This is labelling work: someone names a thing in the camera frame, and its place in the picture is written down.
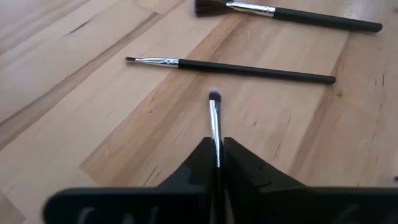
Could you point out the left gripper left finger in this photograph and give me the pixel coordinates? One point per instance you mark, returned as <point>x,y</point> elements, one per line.
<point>186,199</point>

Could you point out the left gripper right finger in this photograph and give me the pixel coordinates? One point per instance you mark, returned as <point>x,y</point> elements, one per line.
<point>255,199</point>

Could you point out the fan makeup brush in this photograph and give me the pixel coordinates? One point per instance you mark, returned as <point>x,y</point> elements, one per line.
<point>311,18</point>

